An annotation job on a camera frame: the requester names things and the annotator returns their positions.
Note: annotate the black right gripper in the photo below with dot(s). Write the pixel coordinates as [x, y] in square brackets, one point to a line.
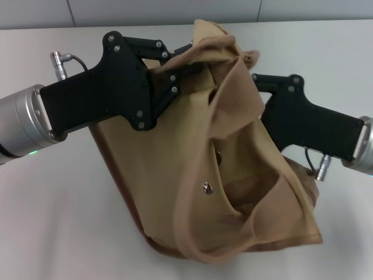
[314, 128]

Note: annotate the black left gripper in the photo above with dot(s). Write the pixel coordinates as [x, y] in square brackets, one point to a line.
[110, 90]

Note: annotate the khaki canvas food bag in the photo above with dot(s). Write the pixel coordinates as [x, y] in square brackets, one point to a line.
[175, 175]

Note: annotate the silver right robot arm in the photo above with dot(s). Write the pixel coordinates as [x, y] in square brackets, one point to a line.
[362, 151]

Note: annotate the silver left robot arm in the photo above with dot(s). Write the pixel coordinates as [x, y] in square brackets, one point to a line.
[20, 122]

